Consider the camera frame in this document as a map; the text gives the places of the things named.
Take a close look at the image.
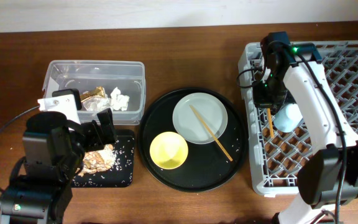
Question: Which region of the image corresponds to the food scraps and rice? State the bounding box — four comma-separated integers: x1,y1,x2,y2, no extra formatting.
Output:
73,136,134,187

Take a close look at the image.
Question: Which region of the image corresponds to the small white napkin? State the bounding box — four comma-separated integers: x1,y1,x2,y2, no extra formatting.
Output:
110,87,130,111

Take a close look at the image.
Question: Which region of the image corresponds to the gold snack wrapper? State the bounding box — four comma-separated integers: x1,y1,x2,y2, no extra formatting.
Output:
80,86,105,103

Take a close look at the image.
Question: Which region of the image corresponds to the blue cup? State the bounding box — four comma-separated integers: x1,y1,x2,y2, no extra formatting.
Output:
273,103,303,133

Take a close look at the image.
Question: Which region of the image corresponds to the wooden chopstick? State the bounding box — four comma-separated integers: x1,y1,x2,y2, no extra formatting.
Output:
267,108,274,139
190,105,233,162

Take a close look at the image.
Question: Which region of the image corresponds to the yellow bowl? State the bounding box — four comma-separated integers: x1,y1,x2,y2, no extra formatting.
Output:
149,132,188,170

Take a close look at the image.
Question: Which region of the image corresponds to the grey plate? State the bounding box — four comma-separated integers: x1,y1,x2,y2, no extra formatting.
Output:
172,92,228,144

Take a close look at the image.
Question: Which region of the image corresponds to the large white napkin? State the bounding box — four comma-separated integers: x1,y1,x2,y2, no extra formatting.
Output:
83,97,111,111

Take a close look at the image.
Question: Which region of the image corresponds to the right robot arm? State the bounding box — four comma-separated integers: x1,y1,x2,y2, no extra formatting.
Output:
252,32,358,224

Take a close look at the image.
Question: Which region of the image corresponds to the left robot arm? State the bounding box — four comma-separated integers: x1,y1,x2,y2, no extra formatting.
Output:
0,109,117,223

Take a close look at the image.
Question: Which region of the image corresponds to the clear plastic waste bin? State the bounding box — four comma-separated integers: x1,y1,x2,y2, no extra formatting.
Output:
43,60,146,125

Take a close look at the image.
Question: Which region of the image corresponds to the grey dishwasher rack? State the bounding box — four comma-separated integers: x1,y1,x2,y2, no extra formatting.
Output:
238,40,358,197

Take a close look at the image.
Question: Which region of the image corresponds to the black rectangular tray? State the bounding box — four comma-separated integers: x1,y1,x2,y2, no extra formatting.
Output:
70,129,135,189

